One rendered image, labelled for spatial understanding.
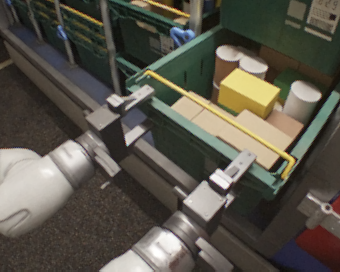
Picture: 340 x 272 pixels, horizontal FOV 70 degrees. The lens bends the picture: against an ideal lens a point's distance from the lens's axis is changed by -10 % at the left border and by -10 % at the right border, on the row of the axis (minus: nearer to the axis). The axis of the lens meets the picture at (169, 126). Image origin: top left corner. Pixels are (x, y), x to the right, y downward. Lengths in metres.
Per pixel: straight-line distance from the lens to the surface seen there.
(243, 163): 0.46
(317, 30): 0.65
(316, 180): 0.63
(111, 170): 0.49
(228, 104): 0.69
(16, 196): 0.50
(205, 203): 0.40
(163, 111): 0.56
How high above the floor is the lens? 1.54
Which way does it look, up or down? 47 degrees down
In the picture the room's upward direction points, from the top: straight up
